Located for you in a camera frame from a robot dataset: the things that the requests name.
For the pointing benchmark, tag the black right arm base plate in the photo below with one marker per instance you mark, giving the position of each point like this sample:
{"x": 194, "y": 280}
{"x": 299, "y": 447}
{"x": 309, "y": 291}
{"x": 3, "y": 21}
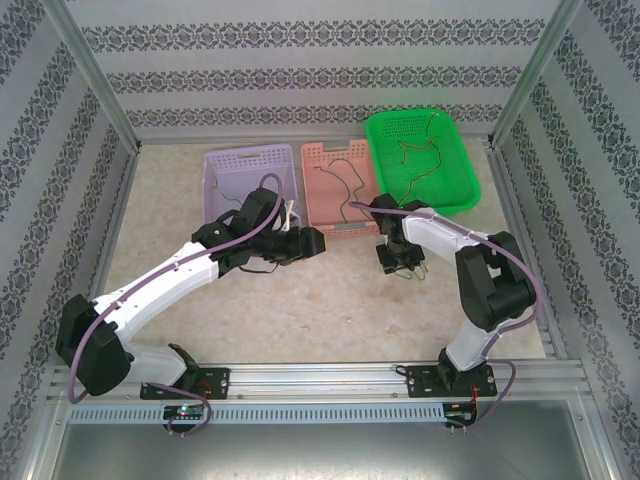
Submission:
{"x": 417, "y": 385}

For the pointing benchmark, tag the purple plastic basket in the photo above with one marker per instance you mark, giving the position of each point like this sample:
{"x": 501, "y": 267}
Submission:
{"x": 235, "y": 175}

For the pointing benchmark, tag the pink plastic basket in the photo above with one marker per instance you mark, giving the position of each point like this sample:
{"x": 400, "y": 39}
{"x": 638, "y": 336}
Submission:
{"x": 320, "y": 200}

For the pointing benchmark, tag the green plastic basket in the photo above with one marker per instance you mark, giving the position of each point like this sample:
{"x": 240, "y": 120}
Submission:
{"x": 455, "y": 175}

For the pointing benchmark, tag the aluminium frame post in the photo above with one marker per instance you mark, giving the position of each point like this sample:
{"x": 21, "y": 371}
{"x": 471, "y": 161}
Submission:
{"x": 94, "y": 75}
{"x": 534, "y": 75}

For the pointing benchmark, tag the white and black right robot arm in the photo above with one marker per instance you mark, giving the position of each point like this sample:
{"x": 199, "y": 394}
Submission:
{"x": 500, "y": 285}

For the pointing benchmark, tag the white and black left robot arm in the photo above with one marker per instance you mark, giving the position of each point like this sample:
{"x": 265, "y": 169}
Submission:
{"x": 160, "y": 287}

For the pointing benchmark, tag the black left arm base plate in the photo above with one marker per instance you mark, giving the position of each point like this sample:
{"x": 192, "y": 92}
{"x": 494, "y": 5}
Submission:
{"x": 220, "y": 382}

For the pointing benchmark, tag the small green controller board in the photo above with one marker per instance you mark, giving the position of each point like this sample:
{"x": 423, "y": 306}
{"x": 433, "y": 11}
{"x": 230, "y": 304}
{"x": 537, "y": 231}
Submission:
{"x": 457, "y": 415}
{"x": 182, "y": 412}

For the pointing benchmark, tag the aluminium mounting rail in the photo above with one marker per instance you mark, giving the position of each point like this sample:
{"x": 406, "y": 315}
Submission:
{"x": 310, "y": 382}

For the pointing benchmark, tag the grey metal shelf panel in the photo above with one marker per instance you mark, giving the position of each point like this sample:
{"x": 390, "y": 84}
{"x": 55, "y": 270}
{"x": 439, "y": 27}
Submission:
{"x": 320, "y": 450}

